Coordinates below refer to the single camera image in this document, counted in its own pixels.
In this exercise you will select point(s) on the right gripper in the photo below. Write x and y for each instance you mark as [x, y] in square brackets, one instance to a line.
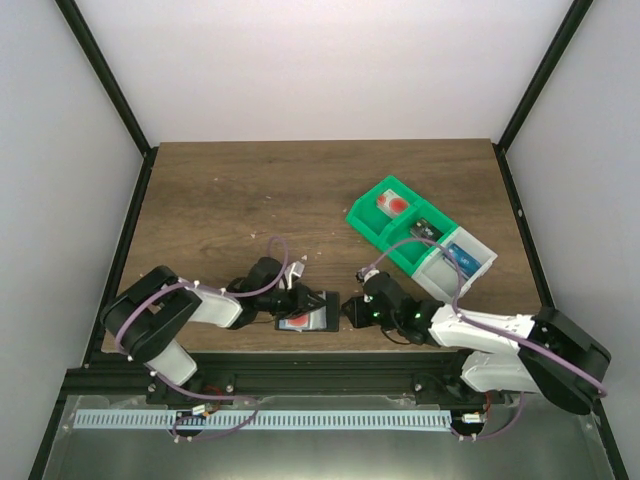
[365, 312]

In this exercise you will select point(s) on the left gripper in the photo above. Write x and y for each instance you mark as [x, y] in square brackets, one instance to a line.
[304, 300]

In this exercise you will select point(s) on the black card holder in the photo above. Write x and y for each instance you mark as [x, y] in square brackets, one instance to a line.
[330, 315]

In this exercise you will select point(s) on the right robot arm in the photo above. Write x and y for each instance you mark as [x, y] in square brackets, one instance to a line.
[546, 353]

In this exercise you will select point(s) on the dark card stack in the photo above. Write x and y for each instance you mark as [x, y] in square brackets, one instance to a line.
[422, 228]

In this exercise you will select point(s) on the red dotted card stack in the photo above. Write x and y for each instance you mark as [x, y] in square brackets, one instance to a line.
[391, 204]

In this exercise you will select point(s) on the blue card stack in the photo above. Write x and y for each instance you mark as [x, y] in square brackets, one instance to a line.
[459, 258]

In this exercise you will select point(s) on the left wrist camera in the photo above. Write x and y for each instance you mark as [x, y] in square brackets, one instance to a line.
[293, 273]

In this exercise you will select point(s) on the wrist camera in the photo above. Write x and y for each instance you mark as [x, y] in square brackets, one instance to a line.
[366, 273]
[293, 273]

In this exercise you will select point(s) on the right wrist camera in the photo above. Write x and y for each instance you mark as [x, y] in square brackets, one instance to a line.
[366, 273]

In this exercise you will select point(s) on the black aluminium frame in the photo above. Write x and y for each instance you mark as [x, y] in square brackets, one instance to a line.
[323, 373]

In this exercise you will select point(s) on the light blue cable duct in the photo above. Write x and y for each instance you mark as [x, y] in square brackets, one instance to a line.
[420, 420]

